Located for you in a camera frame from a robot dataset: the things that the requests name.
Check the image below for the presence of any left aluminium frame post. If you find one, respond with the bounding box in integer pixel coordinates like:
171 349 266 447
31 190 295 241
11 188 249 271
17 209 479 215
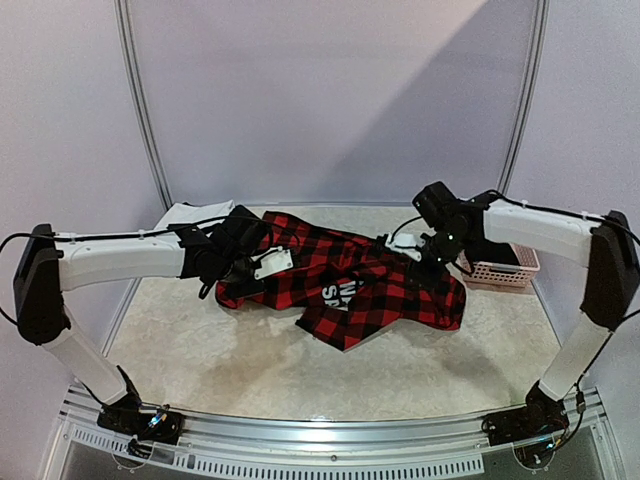
114 0 173 210

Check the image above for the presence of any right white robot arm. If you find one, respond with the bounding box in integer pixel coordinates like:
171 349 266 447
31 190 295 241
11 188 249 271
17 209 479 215
412 181 639 401

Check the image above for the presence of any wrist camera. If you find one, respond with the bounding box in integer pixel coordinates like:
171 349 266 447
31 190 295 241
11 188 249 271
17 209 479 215
251 246 294 280
376 233 426 262

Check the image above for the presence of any white green raglan t-shirt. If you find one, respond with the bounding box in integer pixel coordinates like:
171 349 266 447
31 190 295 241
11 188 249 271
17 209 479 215
154 200 235 231

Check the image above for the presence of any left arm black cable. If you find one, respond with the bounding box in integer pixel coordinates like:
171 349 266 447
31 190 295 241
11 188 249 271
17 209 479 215
0 214 301 326

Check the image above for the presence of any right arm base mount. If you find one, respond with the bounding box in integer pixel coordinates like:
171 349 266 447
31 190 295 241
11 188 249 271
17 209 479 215
481 382 569 446

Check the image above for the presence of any aluminium front rail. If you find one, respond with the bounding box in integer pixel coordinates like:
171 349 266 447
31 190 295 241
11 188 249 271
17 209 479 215
43 387 630 479

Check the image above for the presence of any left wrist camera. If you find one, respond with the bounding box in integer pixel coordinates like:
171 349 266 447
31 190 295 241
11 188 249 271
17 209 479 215
251 246 294 280

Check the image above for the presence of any aluminium frame post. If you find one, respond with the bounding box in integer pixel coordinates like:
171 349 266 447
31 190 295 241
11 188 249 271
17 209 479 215
114 0 173 210
497 0 550 194

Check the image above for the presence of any right aluminium frame post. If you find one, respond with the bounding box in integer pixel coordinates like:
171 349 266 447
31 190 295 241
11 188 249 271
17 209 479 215
497 0 550 194

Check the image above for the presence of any red black plaid garment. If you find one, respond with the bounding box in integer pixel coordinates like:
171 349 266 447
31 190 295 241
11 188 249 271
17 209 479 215
215 211 466 351

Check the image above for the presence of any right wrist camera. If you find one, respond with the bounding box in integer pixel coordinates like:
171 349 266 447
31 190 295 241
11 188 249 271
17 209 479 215
376 233 426 262

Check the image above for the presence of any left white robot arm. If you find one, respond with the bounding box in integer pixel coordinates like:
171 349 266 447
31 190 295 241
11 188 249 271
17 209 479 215
12 201 274 434

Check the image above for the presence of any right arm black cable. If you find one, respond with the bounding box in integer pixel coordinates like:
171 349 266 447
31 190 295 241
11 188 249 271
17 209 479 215
389 189 640 321

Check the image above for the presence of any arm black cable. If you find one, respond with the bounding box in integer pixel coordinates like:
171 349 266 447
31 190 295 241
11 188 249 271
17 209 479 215
389 189 640 321
0 214 301 326

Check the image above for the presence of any pink plastic laundry basket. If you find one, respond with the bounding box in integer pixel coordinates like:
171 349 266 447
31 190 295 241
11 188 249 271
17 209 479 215
458 243 540 288

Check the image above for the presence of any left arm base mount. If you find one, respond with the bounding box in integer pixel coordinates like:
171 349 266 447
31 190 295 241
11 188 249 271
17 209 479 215
97 404 185 445

